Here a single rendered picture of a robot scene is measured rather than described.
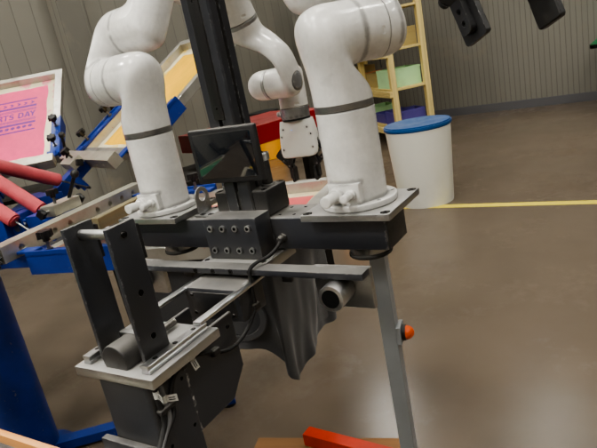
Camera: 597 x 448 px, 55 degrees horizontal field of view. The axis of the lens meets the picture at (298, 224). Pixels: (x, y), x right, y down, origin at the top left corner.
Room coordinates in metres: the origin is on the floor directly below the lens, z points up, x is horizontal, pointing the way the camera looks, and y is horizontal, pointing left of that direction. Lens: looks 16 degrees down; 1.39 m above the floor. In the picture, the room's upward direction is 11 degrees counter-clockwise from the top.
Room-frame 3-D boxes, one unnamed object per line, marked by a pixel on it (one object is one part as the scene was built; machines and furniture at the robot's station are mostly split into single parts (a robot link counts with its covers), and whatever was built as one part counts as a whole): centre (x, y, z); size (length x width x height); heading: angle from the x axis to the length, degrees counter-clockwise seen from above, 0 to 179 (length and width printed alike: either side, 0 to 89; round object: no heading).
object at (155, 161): (1.14, 0.27, 1.21); 0.16 x 0.13 x 0.15; 146
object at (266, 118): (2.94, 0.13, 1.06); 0.61 x 0.46 x 0.12; 127
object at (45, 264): (1.51, 0.62, 0.98); 0.30 x 0.05 x 0.07; 67
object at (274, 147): (8.39, 0.18, 0.34); 0.45 x 0.43 x 0.69; 56
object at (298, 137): (1.52, -0.05, 1.18); 0.10 x 0.08 x 0.11; 67
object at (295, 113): (1.53, -0.04, 1.24); 0.09 x 0.07 x 0.03; 67
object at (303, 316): (1.56, 0.02, 0.74); 0.45 x 0.03 x 0.43; 157
